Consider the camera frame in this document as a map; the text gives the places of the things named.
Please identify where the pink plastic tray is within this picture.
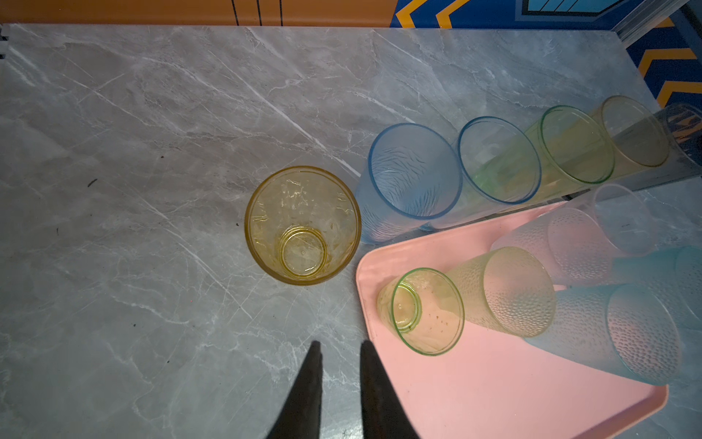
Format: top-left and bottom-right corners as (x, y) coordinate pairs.
(356, 208), (669, 438)

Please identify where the grey smoky tall glass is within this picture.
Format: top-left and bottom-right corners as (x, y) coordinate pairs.
(614, 104), (701, 191)

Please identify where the yellow tall glass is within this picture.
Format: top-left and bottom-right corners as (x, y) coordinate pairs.
(244, 166), (362, 285)

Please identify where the amber tall glass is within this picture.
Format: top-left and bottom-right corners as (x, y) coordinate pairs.
(590, 95), (669, 181)

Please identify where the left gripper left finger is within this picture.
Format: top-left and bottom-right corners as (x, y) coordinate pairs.
(267, 340), (323, 439)

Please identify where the blue smooth tall glass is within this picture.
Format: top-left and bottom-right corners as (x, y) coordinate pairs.
(422, 116), (543, 232)

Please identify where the green short glass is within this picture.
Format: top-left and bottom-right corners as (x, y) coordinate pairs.
(377, 267), (465, 357)

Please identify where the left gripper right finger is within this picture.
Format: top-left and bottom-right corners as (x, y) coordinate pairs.
(360, 340), (419, 438)

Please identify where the clear short glass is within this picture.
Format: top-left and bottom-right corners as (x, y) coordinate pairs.
(490, 208), (625, 286)

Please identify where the clear round glass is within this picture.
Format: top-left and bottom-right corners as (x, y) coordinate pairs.
(563, 183), (657, 258)

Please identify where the green tall glass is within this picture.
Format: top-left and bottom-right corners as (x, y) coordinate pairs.
(526, 105), (615, 203)

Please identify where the teal glass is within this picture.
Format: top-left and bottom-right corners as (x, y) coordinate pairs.
(610, 246), (701, 330)
(525, 284), (683, 386)

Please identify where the right aluminium corner post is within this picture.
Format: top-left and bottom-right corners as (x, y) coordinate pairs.
(612, 0), (688, 48)

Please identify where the peach short glass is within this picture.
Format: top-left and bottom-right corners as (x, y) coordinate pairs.
(446, 247), (557, 338)

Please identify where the blue textured tall glass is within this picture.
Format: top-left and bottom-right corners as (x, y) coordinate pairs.
(355, 123), (463, 244)

